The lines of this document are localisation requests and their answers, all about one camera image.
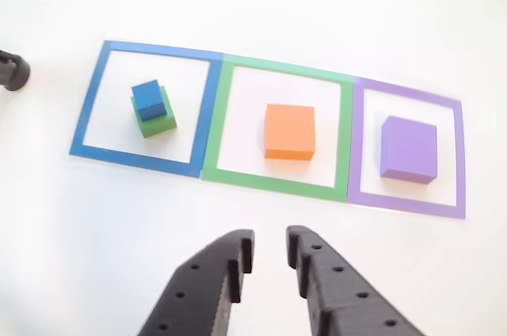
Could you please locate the green square block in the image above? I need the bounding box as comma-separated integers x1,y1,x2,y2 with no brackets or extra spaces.
130,86,178,139

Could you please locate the purple square block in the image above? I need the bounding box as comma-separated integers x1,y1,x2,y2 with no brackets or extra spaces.
379,115,439,186

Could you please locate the orange square block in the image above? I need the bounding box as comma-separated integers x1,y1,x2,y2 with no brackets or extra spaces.
264,103,317,162

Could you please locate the small blue cube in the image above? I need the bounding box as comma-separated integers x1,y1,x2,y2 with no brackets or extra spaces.
131,79,166,123

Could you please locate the green square frame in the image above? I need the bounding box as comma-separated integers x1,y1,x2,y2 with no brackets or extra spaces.
200,53,355,204

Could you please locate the purple square frame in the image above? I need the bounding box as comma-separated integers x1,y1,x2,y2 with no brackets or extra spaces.
346,75,467,220

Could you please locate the blue square frame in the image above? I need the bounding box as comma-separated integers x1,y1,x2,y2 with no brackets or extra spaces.
68,39,226,179

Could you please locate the black camera tripod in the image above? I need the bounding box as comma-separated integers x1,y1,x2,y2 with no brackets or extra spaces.
0,48,32,93

